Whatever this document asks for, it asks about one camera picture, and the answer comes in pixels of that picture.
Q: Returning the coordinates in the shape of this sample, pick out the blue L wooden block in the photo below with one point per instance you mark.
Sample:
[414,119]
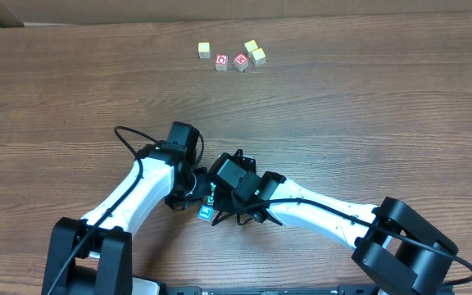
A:
[205,212]

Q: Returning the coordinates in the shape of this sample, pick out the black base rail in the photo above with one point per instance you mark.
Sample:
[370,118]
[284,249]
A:
[344,289]

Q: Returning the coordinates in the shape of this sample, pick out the yellow wooden block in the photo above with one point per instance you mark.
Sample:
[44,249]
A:
[204,50]
[258,57]
[250,46]

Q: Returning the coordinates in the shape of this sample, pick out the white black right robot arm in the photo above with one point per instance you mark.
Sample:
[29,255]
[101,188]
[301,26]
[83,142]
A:
[394,245]

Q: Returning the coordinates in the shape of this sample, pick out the yellow wooden block far left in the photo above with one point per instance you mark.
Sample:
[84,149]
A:
[204,50]

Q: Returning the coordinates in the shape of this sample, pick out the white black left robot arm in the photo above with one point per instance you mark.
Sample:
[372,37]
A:
[93,255]

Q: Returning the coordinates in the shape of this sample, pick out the red O wooden block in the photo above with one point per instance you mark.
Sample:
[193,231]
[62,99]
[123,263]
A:
[221,62]

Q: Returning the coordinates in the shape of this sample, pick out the yellow wooden block top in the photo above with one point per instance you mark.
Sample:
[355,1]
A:
[250,46]

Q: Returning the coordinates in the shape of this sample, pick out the green B wooden block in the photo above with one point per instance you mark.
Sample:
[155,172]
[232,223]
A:
[210,200]

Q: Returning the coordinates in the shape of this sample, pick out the red M wooden block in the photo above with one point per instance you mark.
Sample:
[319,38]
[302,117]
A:
[241,62]

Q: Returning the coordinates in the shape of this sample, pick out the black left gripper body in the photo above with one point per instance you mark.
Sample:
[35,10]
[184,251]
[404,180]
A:
[200,187]

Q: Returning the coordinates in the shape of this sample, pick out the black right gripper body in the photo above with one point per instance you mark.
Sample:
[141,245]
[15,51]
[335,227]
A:
[228,206]

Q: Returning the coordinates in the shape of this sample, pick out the yellow wooden block right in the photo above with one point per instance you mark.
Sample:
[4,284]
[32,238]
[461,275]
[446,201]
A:
[258,57]

